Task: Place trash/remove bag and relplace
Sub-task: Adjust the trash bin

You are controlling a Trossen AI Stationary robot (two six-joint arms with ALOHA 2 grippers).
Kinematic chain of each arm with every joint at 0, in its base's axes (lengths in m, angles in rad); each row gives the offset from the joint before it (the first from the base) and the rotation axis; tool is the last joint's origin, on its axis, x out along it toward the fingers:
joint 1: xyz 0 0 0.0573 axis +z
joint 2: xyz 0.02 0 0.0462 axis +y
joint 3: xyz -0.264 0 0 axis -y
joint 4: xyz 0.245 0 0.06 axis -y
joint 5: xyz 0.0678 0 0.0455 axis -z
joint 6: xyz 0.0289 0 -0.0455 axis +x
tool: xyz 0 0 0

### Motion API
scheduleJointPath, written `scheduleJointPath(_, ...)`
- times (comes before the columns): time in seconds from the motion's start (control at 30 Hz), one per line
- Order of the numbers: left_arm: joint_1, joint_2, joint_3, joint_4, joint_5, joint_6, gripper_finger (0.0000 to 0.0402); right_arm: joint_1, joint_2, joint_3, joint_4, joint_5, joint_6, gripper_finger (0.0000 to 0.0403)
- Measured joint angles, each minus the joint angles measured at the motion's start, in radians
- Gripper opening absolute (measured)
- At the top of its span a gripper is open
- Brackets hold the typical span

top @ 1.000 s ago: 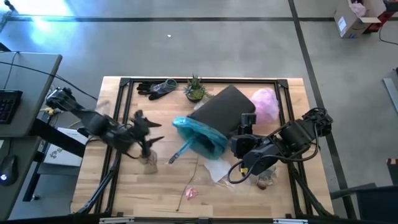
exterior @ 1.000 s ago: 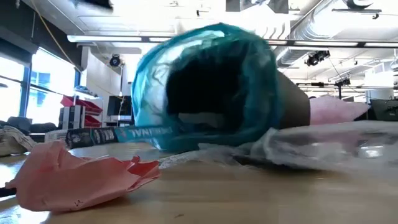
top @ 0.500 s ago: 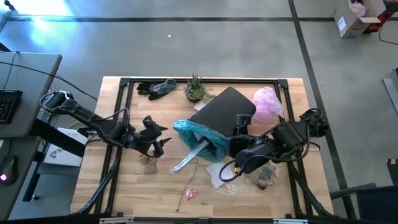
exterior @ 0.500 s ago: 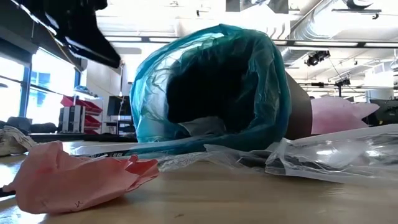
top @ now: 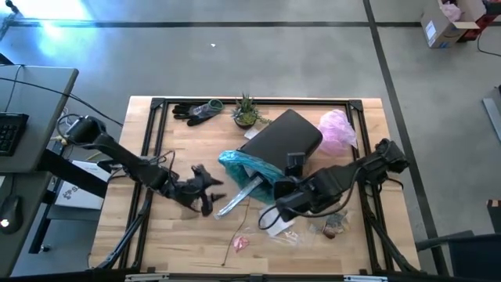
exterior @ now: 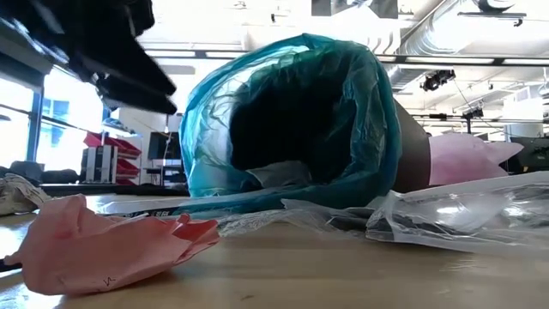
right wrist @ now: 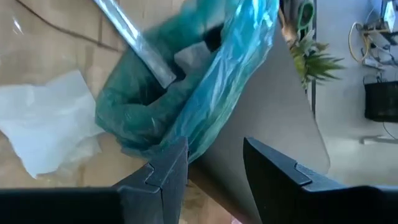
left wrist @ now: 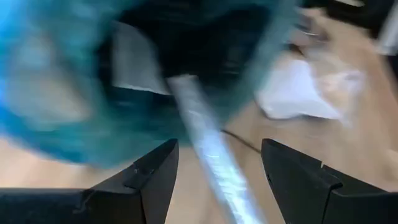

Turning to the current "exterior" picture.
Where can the ceiling spotlight rig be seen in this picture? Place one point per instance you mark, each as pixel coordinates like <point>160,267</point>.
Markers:
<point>437,79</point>

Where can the dark bundle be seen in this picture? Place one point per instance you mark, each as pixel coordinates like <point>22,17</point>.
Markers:
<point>60,177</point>
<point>25,168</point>

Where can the silver ventilation duct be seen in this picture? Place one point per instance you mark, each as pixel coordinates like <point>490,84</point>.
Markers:
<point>429,34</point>

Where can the black trash bin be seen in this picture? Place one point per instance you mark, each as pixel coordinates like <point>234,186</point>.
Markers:
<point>412,154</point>

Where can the pink paper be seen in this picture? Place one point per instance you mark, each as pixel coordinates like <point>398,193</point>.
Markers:
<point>107,253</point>

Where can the red bin shelf rack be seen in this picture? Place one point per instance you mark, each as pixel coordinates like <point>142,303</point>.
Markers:
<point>126,150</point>

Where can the teal plastic bin liner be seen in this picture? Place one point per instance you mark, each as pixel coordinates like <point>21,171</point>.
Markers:
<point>214,129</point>

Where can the crumpled pink plastic bag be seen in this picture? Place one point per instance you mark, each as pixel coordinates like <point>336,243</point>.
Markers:
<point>463,159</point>

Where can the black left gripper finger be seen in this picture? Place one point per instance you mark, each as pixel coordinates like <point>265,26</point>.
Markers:
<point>137,70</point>
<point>137,101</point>

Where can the beige paper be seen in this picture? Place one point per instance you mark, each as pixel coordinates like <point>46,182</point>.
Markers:
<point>19,195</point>

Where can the black computer monitor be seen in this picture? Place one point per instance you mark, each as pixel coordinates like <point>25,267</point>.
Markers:
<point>534,154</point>
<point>163,146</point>

